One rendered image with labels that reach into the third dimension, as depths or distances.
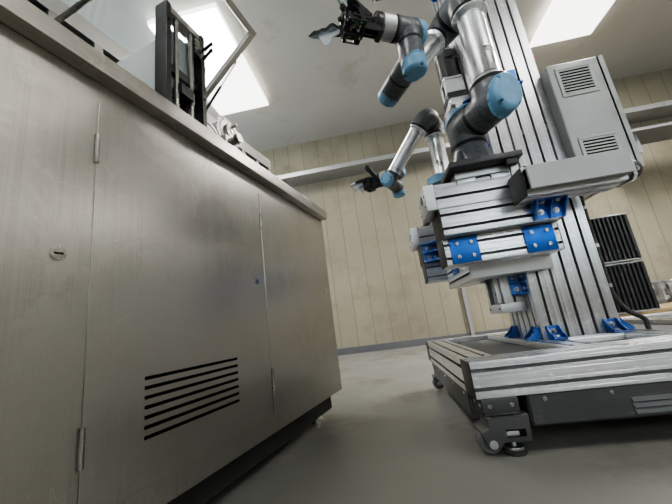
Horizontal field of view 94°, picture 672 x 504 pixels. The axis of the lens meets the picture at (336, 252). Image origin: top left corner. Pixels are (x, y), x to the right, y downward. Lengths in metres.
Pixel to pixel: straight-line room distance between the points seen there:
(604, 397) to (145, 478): 0.98
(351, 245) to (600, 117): 3.20
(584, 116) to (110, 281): 1.54
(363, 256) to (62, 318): 3.79
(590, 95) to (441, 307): 3.03
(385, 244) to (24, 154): 3.87
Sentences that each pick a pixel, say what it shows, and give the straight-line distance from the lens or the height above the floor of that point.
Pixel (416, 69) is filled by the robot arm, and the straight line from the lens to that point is 1.09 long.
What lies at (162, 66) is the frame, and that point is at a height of 1.19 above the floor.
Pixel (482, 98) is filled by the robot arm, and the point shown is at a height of 0.98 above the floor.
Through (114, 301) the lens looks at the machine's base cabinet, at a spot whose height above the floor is 0.45.
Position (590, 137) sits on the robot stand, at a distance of 1.51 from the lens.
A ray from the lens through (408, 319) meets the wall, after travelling 4.11.
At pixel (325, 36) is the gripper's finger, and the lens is 1.15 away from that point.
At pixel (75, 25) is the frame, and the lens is 1.77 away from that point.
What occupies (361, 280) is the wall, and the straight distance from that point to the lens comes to 4.14.
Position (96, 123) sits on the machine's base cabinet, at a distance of 0.75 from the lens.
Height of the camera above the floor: 0.36
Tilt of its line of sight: 13 degrees up
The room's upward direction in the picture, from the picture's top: 8 degrees counter-clockwise
